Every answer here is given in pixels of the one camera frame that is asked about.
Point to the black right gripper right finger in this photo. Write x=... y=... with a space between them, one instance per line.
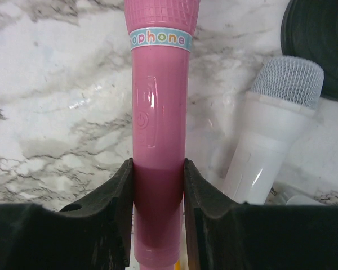
x=223 y=234

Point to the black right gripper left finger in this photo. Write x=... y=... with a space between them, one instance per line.
x=93 y=232

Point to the white microphone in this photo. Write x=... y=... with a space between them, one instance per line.
x=277 y=108

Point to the pink microphone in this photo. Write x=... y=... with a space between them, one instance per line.
x=161 y=34

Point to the black microphone stand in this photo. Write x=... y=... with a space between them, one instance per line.
x=310 y=30

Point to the yellow utility knife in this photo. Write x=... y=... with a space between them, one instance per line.
x=178 y=265

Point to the clear plastic compartment box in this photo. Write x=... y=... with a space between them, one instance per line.
x=283 y=194

